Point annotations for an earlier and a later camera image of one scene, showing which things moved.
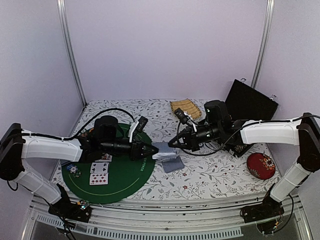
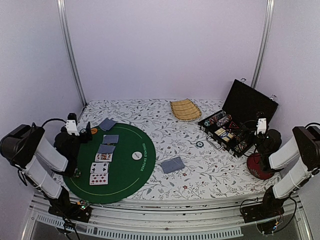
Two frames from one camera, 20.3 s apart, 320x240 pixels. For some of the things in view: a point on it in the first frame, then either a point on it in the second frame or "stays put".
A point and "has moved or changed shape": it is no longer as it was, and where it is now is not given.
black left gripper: (137, 151) → (89, 137)
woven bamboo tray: (187, 105) stays put
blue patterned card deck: (173, 165) stays put
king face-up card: (105, 157) stays put
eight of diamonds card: (98, 178) stays put
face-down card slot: (165, 151) has moved or changed shape
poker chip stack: (73, 169) stays put
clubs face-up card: (99, 167) stays put
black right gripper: (190, 144) → (245, 130)
